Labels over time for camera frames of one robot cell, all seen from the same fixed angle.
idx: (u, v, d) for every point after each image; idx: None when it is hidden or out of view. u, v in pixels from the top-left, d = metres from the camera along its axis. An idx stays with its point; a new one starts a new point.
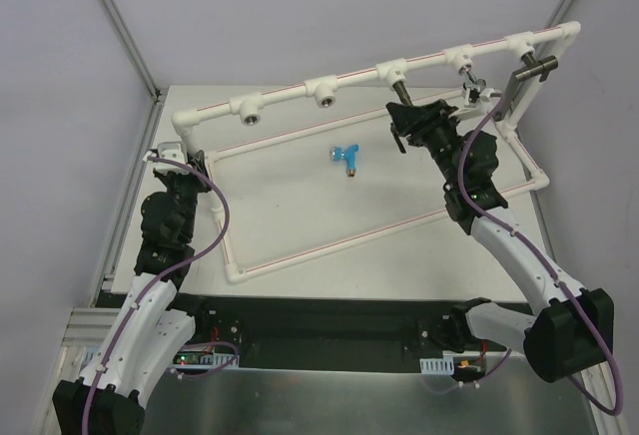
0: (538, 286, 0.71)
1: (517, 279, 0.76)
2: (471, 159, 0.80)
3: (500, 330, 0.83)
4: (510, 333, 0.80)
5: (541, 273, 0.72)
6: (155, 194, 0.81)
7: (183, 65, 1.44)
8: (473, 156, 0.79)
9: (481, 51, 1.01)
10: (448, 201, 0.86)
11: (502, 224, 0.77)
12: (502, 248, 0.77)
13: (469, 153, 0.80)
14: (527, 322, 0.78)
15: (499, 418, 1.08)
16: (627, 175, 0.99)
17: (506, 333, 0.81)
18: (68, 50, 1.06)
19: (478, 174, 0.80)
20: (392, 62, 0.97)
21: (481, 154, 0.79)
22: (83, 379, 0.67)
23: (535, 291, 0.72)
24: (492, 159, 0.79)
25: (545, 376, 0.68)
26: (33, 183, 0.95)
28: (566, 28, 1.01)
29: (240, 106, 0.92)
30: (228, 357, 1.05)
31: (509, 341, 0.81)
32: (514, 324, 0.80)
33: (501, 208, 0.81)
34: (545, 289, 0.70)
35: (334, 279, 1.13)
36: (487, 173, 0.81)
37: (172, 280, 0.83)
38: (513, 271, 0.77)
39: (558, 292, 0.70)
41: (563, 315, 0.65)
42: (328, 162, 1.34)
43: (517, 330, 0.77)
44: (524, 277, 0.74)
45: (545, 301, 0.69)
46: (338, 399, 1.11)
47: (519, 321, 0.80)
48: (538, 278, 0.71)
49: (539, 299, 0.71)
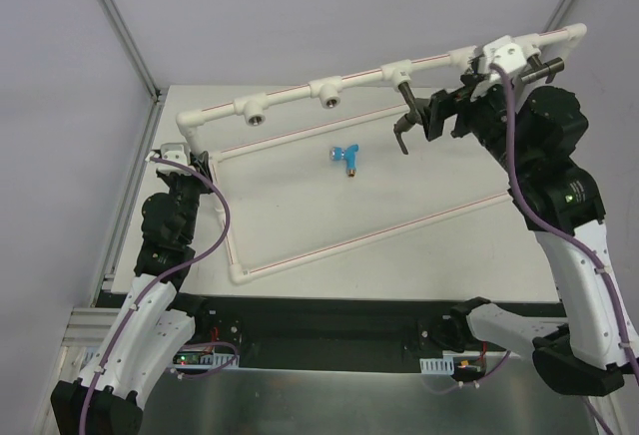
0: (601, 344, 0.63)
1: (573, 315, 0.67)
2: (547, 122, 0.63)
3: (504, 334, 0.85)
4: (513, 340, 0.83)
5: (609, 330, 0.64)
6: (156, 196, 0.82)
7: (183, 65, 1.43)
8: (551, 119, 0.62)
9: (486, 52, 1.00)
10: (521, 194, 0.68)
11: (592, 257, 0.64)
12: (577, 281, 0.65)
13: (543, 116, 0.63)
14: (534, 332, 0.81)
15: (497, 418, 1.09)
16: (627, 176, 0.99)
17: (509, 339, 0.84)
18: (68, 50, 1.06)
19: (556, 150, 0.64)
20: (397, 64, 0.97)
21: (563, 118, 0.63)
22: (81, 379, 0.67)
23: (593, 345, 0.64)
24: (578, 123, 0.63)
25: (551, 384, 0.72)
26: (33, 184, 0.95)
28: (573, 30, 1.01)
29: (244, 106, 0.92)
30: (228, 357, 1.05)
31: (514, 347, 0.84)
32: (520, 330, 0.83)
33: (595, 220, 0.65)
34: (607, 348, 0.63)
35: (334, 279, 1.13)
36: (571, 143, 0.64)
37: (172, 282, 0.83)
38: (573, 305, 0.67)
39: (617, 354, 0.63)
41: (614, 378, 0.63)
42: (328, 163, 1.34)
43: (523, 338, 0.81)
44: (586, 322, 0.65)
45: (603, 360, 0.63)
46: (339, 399, 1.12)
47: (524, 328, 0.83)
48: (604, 334, 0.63)
49: (593, 352, 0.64)
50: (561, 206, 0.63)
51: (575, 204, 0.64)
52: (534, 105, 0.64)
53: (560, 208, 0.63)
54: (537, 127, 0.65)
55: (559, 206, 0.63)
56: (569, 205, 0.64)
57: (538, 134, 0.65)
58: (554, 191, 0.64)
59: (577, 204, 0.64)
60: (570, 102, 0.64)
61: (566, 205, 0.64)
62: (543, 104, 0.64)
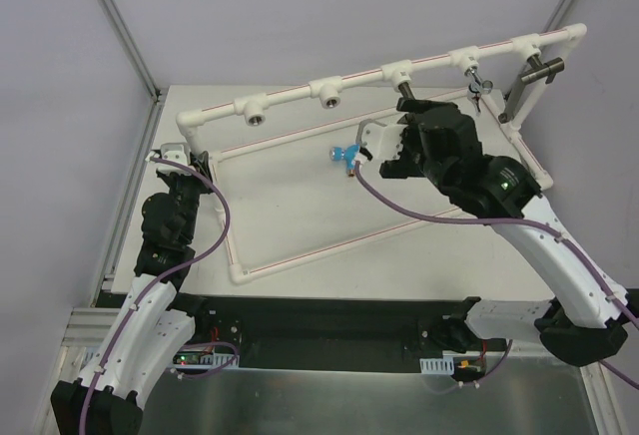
0: (592, 305, 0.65)
1: (556, 286, 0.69)
2: (439, 134, 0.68)
3: (508, 326, 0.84)
4: (518, 328, 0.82)
5: (592, 289, 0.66)
6: (156, 196, 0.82)
7: (183, 66, 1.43)
8: (442, 128, 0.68)
9: (486, 53, 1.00)
10: (465, 205, 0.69)
11: (548, 230, 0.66)
12: (545, 257, 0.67)
13: (435, 130, 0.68)
14: (531, 314, 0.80)
15: (498, 418, 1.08)
16: (627, 176, 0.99)
17: (514, 328, 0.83)
18: (68, 47, 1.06)
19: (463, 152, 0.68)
20: (397, 64, 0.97)
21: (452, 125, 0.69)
22: (81, 379, 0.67)
23: (585, 309, 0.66)
24: (460, 122, 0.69)
25: (565, 359, 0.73)
26: (33, 184, 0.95)
28: (573, 30, 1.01)
29: (244, 106, 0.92)
30: (228, 357, 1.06)
31: (521, 334, 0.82)
32: (519, 317, 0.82)
33: (537, 198, 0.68)
34: (599, 308, 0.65)
35: (334, 279, 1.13)
36: (470, 140, 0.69)
37: (172, 282, 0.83)
38: (550, 278, 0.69)
39: (608, 308, 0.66)
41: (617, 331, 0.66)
42: (328, 163, 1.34)
43: (524, 323, 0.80)
44: (570, 290, 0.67)
45: (600, 320, 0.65)
46: (339, 399, 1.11)
47: (522, 313, 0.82)
48: (590, 294, 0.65)
49: (588, 315, 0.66)
50: (501, 195, 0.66)
51: (512, 188, 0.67)
52: (424, 125, 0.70)
53: (501, 196, 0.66)
54: (438, 142, 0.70)
55: (498, 195, 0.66)
56: (507, 191, 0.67)
57: (442, 149, 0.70)
58: (489, 185, 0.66)
59: (514, 187, 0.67)
60: (447, 112, 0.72)
61: (505, 191, 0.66)
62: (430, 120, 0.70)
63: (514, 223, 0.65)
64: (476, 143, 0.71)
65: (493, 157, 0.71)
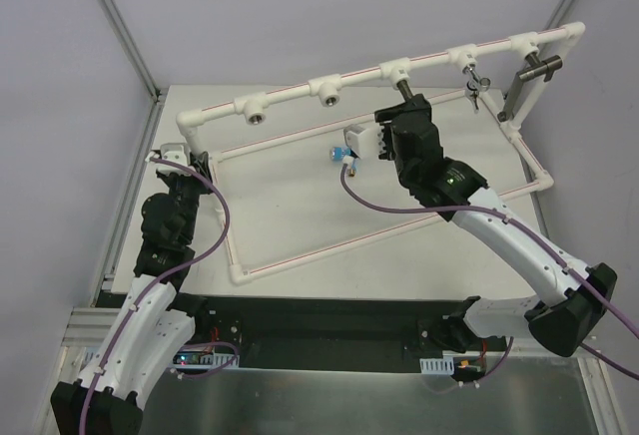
0: (548, 277, 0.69)
1: (517, 266, 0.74)
2: (407, 137, 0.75)
3: (502, 323, 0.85)
4: (512, 323, 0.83)
5: (547, 262, 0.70)
6: (156, 197, 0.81)
7: (183, 66, 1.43)
8: (409, 132, 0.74)
9: (485, 50, 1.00)
10: (422, 198, 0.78)
11: (495, 214, 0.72)
12: (497, 238, 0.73)
13: (402, 133, 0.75)
14: (523, 307, 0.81)
15: (498, 419, 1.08)
16: (627, 175, 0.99)
17: (508, 323, 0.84)
18: (67, 46, 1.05)
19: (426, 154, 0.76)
20: (395, 61, 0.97)
21: (417, 129, 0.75)
22: (81, 380, 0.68)
23: (544, 282, 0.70)
24: (427, 127, 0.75)
25: (555, 349, 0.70)
26: (33, 184, 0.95)
28: (571, 28, 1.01)
29: (244, 106, 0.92)
30: (228, 357, 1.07)
31: (515, 330, 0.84)
32: (511, 310, 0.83)
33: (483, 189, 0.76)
34: (556, 279, 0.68)
35: (335, 279, 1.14)
36: (434, 143, 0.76)
37: (172, 283, 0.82)
38: (510, 259, 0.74)
39: (568, 279, 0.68)
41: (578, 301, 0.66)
42: (328, 163, 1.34)
43: (515, 315, 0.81)
44: (528, 266, 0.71)
45: (558, 291, 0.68)
46: (338, 399, 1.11)
47: (514, 307, 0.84)
48: (545, 267, 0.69)
49: (549, 289, 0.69)
50: (448, 190, 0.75)
51: (460, 183, 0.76)
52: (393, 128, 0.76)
53: (450, 192, 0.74)
54: (404, 143, 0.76)
55: (447, 190, 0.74)
56: (456, 188, 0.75)
57: (408, 150, 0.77)
58: (442, 183, 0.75)
59: (461, 183, 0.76)
60: (415, 116, 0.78)
61: (452, 187, 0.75)
62: (399, 124, 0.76)
63: (462, 212, 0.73)
64: (439, 146, 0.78)
65: (451, 159, 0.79)
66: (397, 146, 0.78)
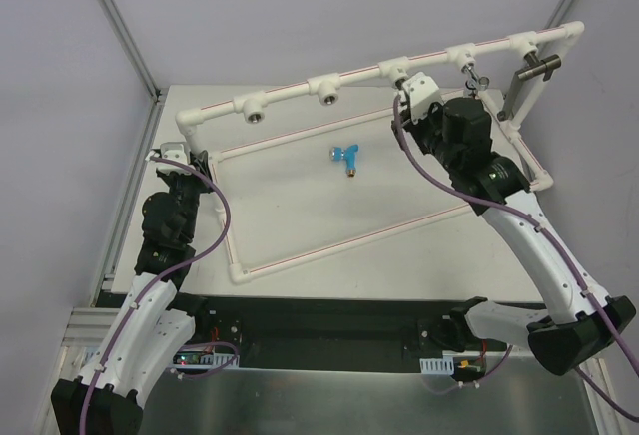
0: (563, 296, 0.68)
1: (536, 277, 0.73)
2: (458, 121, 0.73)
3: (503, 327, 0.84)
4: (512, 331, 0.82)
5: (567, 281, 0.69)
6: (157, 195, 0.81)
7: (183, 66, 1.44)
8: (460, 116, 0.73)
9: (483, 50, 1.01)
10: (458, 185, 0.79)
11: (528, 218, 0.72)
12: (524, 245, 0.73)
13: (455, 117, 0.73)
14: (528, 318, 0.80)
15: (498, 419, 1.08)
16: (627, 175, 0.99)
17: (509, 331, 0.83)
18: (68, 47, 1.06)
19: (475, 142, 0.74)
20: (394, 60, 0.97)
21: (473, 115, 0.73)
22: (81, 377, 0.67)
23: (559, 299, 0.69)
24: (482, 115, 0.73)
25: (550, 367, 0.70)
26: (33, 184, 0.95)
28: (570, 28, 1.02)
29: (243, 104, 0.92)
30: (227, 357, 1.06)
31: (515, 338, 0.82)
32: (517, 320, 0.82)
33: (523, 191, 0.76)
34: (571, 299, 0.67)
35: (335, 279, 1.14)
36: (485, 134, 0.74)
37: (172, 281, 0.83)
38: (530, 268, 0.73)
39: (583, 303, 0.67)
41: (588, 327, 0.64)
42: (328, 162, 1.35)
43: (517, 324, 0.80)
44: (546, 280, 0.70)
45: (571, 312, 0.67)
46: (339, 399, 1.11)
47: (520, 316, 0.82)
48: (564, 285, 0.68)
49: (562, 307, 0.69)
50: (488, 183, 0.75)
51: (500, 179, 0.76)
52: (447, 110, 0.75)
53: (488, 186, 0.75)
54: (453, 126, 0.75)
55: (486, 183, 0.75)
56: (495, 183, 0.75)
57: (456, 133, 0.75)
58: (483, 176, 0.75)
59: (503, 179, 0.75)
60: (474, 101, 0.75)
61: (492, 181, 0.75)
62: (455, 108, 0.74)
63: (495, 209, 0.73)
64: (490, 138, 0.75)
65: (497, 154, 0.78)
66: (445, 128, 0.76)
